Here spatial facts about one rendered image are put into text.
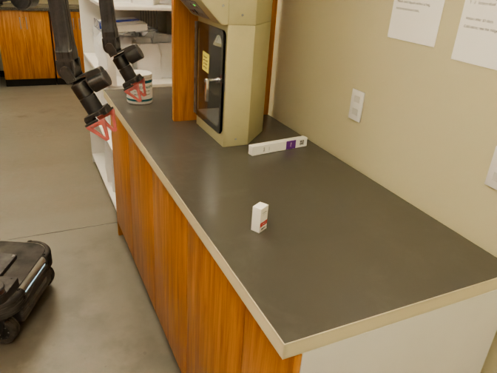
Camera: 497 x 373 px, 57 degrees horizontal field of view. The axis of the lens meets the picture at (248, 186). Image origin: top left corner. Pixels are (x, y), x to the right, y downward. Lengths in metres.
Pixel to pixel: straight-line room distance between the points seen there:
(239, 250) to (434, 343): 0.54
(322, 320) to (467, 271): 0.46
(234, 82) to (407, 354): 1.12
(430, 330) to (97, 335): 1.59
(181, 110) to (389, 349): 1.42
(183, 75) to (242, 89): 0.39
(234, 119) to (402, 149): 0.66
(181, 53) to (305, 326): 1.42
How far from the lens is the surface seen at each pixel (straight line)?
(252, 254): 1.20
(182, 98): 2.16
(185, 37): 2.11
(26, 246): 2.64
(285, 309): 1.04
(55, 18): 1.64
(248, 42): 1.81
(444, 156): 1.53
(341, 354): 1.09
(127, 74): 2.12
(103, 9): 2.11
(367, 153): 1.79
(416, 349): 1.27
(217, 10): 1.74
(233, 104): 1.84
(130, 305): 2.52
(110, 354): 2.29
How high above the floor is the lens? 1.61
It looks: 25 degrees down
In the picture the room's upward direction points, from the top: 4 degrees clockwise
